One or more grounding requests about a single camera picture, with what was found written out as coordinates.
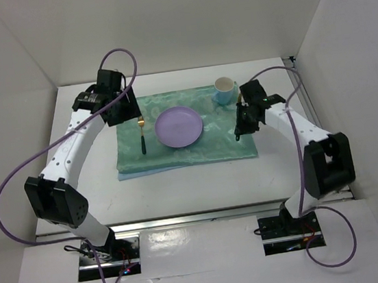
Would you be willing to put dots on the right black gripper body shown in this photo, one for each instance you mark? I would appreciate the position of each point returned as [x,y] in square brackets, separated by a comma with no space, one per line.
[244,121]

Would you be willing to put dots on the gold fork green handle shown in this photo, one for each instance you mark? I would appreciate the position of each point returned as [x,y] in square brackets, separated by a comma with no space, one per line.
[142,140]

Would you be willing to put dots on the gold knife green handle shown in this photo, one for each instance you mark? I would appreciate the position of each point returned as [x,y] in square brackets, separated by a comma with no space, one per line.
[237,129]

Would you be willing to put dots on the light blue mug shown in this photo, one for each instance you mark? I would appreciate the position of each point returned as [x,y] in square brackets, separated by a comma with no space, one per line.
[224,90]

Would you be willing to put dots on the teal satin placemat cloth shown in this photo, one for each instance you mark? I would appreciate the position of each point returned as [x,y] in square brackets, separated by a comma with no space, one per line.
[217,142]

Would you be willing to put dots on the purple plate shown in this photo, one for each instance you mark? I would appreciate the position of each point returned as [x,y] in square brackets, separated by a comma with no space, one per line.
[178,127]

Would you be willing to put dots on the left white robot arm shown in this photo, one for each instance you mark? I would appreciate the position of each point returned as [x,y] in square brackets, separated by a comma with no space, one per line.
[53,195]

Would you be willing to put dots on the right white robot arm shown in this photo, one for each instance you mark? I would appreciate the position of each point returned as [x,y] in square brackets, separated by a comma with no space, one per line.
[325,161]

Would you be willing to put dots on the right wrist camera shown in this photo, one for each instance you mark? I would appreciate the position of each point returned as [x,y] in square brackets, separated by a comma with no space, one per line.
[252,92]

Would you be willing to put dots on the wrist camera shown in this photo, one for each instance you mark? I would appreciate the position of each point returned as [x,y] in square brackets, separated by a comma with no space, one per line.
[252,92]
[109,80]

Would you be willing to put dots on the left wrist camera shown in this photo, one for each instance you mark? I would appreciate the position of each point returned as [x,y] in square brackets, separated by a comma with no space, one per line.
[109,80]

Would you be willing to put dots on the aluminium frame rail front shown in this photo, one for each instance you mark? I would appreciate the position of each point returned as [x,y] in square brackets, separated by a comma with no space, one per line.
[210,215]

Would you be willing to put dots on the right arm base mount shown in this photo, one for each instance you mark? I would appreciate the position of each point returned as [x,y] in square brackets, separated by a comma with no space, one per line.
[279,237]

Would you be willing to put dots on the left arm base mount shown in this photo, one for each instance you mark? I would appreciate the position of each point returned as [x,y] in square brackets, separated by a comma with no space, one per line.
[125,261]

